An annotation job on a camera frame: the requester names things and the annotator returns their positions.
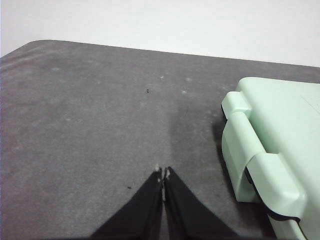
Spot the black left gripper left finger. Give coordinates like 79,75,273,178
87,166,164,240

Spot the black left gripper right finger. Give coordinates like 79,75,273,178
163,166,243,240

